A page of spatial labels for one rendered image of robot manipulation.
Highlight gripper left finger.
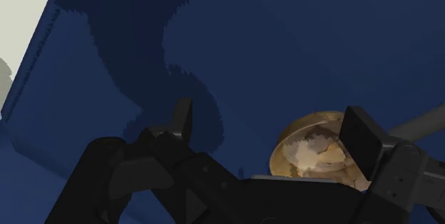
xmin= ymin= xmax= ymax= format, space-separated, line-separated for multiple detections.
xmin=44 ymin=97 xmax=242 ymax=224

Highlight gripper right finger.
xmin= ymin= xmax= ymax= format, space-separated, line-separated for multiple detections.
xmin=339 ymin=106 xmax=445 ymax=224

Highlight golden bowl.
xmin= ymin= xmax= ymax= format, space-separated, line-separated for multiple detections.
xmin=269 ymin=111 xmax=373 ymax=192

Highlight blue bed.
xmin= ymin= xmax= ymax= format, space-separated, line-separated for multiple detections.
xmin=0 ymin=0 xmax=445 ymax=224

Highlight grey long handle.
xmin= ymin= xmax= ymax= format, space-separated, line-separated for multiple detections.
xmin=387 ymin=103 xmax=445 ymax=143

